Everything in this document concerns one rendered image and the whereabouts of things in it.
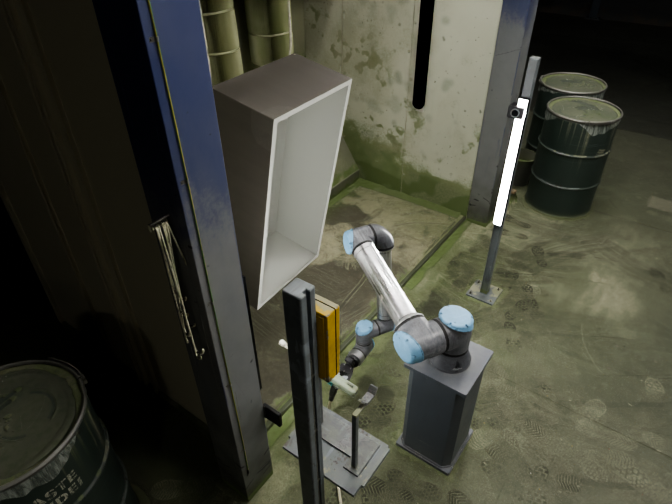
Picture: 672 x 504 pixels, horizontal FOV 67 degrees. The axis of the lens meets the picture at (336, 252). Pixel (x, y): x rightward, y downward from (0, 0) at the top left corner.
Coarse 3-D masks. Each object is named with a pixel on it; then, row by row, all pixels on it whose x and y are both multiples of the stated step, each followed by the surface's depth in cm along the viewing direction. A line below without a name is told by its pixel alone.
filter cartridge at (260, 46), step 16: (256, 0) 350; (272, 0) 351; (256, 16) 357; (272, 16) 356; (256, 32) 363; (272, 32) 363; (288, 32) 369; (256, 48) 371; (272, 48) 371; (288, 48) 375; (256, 64) 379
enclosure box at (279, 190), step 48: (240, 96) 215; (288, 96) 222; (336, 96) 256; (240, 144) 224; (288, 144) 291; (336, 144) 272; (240, 192) 242; (288, 192) 312; (240, 240) 261; (288, 240) 333
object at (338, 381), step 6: (282, 342) 271; (336, 378) 259; (342, 378) 260; (336, 384) 259; (342, 384) 257; (348, 384) 257; (330, 390) 267; (336, 390) 266; (342, 390) 259; (348, 390) 256; (354, 390) 256; (330, 396) 270; (354, 396) 258
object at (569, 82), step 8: (544, 80) 469; (552, 80) 470; (560, 80) 470; (568, 80) 470; (576, 80) 470; (584, 80) 469; (592, 80) 468; (560, 88) 453; (568, 88) 453; (576, 88) 452; (584, 88) 452; (592, 88) 452; (600, 88) 451
